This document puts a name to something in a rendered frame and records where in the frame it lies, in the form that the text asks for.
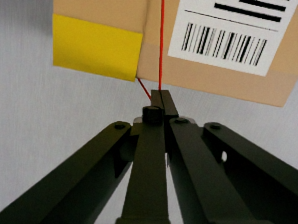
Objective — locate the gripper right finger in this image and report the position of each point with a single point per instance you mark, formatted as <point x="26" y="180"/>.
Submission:
<point x="255" y="178"/>

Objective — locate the tan cardboard carton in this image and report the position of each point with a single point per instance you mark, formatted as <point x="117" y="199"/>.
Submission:
<point x="243" y="49"/>

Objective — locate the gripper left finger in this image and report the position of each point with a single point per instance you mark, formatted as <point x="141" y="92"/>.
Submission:
<point x="78" y="189"/>

